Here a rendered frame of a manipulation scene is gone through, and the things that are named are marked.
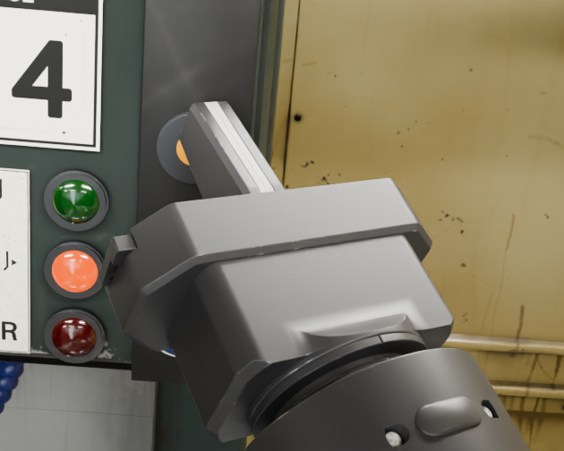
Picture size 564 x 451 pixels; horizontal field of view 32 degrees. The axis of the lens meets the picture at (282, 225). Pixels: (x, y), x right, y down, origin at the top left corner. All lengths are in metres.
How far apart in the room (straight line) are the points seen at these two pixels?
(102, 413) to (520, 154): 0.73
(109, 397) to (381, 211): 0.89
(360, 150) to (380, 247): 1.15
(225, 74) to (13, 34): 0.08
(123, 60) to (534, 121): 1.17
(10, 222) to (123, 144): 0.06
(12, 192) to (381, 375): 0.20
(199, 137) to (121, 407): 0.86
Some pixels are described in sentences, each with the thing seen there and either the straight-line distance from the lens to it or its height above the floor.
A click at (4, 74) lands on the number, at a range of 0.41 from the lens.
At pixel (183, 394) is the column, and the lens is 1.25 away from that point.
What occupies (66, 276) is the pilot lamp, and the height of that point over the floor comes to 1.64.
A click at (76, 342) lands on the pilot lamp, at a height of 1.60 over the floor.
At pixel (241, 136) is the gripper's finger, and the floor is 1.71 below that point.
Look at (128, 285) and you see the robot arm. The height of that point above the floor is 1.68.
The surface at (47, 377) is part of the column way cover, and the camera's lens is 1.21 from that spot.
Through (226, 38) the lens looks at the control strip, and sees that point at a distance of 0.40.
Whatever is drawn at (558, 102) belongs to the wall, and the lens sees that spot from 1.53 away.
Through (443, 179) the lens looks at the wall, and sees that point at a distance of 1.52.
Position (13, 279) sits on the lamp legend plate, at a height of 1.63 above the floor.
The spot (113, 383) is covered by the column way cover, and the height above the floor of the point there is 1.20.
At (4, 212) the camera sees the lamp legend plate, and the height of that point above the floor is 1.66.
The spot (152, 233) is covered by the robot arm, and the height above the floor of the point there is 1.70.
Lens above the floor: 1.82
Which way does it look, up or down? 21 degrees down
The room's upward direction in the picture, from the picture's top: 5 degrees clockwise
